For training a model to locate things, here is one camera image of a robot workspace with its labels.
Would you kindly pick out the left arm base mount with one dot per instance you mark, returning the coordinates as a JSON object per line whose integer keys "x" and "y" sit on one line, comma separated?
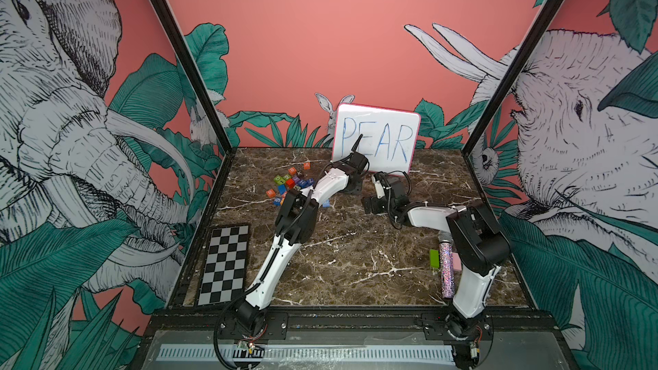
{"x": 267, "y": 326}

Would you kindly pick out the black frame post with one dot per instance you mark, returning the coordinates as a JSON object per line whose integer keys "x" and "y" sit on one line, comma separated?
{"x": 547, "y": 13}
{"x": 183, "y": 54}

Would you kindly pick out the pink framed PEAR whiteboard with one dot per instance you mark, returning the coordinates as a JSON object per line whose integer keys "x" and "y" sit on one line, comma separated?
{"x": 387, "y": 138}

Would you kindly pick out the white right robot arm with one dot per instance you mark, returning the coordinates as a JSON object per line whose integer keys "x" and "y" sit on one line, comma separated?
{"x": 473, "y": 231}

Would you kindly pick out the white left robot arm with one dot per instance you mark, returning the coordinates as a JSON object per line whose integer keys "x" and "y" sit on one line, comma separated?
{"x": 294, "y": 225}

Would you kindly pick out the black white checkerboard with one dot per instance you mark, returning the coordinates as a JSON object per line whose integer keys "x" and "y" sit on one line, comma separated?
{"x": 224, "y": 268}

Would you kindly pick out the green eraser block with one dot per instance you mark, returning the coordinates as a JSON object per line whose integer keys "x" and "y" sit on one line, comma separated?
{"x": 434, "y": 256}

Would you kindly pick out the white perforated rail strip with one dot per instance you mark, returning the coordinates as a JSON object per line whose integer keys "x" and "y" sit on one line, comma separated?
{"x": 438, "y": 354}

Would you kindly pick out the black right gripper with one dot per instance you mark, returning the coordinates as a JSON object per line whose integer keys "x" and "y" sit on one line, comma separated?
{"x": 374, "y": 204}

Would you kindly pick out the black right frame post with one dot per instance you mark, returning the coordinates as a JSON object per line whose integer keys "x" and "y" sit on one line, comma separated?
{"x": 547, "y": 13}

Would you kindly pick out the black left frame post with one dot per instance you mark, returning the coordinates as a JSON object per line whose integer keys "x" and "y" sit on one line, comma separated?
{"x": 183, "y": 54}

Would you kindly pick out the glittery marker pen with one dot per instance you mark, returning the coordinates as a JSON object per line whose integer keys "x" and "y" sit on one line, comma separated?
{"x": 447, "y": 270}

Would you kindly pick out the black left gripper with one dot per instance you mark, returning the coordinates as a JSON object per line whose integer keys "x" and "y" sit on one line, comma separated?
{"x": 359, "y": 188}

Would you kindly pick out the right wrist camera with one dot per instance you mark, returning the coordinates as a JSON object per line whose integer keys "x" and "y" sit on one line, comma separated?
{"x": 378, "y": 180}

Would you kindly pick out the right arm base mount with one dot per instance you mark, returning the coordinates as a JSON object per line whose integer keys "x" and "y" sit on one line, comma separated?
{"x": 452, "y": 328}

